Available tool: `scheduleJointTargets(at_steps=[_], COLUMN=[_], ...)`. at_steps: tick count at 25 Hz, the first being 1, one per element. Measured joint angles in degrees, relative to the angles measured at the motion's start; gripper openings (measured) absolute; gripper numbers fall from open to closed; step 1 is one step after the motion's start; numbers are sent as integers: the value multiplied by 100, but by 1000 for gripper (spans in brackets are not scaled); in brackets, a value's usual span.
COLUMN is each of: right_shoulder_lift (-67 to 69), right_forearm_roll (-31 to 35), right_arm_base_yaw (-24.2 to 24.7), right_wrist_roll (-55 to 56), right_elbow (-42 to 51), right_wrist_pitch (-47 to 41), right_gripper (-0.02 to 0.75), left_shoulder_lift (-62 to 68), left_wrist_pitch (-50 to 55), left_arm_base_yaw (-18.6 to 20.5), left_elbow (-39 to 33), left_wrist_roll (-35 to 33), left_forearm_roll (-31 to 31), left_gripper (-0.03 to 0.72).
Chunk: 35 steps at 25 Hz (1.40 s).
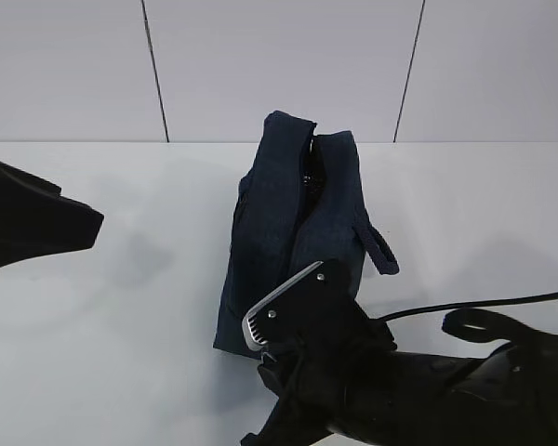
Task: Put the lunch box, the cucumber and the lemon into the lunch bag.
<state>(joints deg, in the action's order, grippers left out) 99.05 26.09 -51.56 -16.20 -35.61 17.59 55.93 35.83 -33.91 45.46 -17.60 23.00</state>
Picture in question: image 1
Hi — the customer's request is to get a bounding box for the silver wrist camera on right arm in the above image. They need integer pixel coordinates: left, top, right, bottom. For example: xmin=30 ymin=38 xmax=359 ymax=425
xmin=242 ymin=259 xmax=369 ymax=351

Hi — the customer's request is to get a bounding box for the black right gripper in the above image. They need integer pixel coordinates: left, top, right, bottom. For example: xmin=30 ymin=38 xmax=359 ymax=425
xmin=240 ymin=320 xmax=396 ymax=445

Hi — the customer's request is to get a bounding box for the dark navy fabric lunch bag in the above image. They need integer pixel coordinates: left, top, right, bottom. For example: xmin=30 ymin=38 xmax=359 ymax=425
xmin=213 ymin=111 xmax=399 ymax=358

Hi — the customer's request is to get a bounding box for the dark blue cable loop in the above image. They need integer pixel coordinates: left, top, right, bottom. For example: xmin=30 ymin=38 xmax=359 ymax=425
xmin=379 ymin=286 xmax=558 ymax=348

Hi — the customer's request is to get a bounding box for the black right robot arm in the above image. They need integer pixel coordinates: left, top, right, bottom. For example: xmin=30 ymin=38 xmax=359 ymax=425
xmin=243 ymin=328 xmax=558 ymax=445

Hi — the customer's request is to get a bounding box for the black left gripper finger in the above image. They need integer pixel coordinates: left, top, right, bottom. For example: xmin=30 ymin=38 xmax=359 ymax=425
xmin=0 ymin=161 xmax=104 ymax=268

